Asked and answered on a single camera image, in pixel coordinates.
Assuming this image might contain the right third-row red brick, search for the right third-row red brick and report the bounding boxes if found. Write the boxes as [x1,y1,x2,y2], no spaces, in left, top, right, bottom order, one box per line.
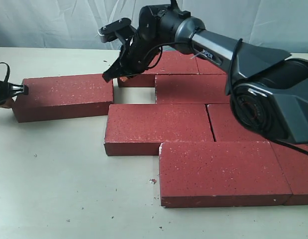
[207,104,266,141]

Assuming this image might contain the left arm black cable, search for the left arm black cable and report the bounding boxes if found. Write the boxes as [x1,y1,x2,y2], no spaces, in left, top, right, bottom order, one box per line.
[0,62,10,105]

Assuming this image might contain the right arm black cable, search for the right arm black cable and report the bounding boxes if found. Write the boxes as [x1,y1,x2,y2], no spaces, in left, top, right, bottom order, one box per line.
[143,37,308,157]

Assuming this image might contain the large red brick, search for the large red brick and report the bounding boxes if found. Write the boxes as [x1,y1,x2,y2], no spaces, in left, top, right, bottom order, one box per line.
[159,141,292,208]
[104,104,213,156]

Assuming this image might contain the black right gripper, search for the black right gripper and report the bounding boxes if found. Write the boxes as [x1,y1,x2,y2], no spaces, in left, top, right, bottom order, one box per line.
[103,34,159,82]

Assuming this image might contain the blue-grey backdrop cloth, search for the blue-grey backdrop cloth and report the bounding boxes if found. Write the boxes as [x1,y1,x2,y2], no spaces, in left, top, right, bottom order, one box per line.
[0,0,308,53]

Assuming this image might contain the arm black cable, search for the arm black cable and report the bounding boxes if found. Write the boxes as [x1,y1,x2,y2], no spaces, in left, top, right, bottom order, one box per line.
[0,62,10,105]
[143,37,308,157]

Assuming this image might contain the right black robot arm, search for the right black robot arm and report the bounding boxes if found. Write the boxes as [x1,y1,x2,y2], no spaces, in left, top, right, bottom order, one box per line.
[99,0,308,144]

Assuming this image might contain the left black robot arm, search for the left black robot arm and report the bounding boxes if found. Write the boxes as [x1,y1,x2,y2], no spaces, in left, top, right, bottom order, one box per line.
[0,80,29,109]

